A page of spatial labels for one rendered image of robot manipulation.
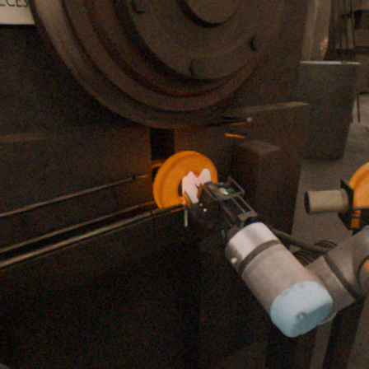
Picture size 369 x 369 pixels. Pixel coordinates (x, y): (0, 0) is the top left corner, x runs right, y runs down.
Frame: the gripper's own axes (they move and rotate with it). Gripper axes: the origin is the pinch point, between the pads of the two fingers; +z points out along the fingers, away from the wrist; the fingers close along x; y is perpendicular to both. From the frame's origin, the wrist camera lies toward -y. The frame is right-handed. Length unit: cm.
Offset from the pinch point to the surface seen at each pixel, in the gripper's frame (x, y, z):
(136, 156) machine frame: 9.4, 3.5, 7.5
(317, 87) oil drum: -221, -51, 134
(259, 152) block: -17.2, 5.8, -2.0
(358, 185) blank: -35.9, 3.3, -17.8
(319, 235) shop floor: -115, -84, 18
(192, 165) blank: -0.3, 4.5, 0.0
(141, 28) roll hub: 14.5, 32.3, -2.3
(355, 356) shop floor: -60, -66, -39
